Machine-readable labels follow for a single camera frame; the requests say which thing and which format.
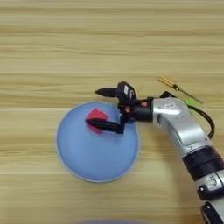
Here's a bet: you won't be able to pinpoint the green rectangular block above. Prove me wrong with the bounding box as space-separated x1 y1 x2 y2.
184 97 197 108

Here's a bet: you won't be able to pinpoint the amber handled screwdriver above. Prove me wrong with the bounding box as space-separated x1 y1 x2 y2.
157 76 205 105

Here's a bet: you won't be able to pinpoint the small black box white label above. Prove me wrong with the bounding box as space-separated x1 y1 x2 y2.
115 80 137 106

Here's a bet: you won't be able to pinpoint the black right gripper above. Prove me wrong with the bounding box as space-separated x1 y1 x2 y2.
85 87 154 135

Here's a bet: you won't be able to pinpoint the red cube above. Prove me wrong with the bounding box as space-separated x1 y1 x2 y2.
86 108 109 135

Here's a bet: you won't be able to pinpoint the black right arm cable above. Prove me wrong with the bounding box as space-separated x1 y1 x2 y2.
186 104 216 140

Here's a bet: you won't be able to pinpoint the blue round plate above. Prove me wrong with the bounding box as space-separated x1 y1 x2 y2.
55 101 141 184

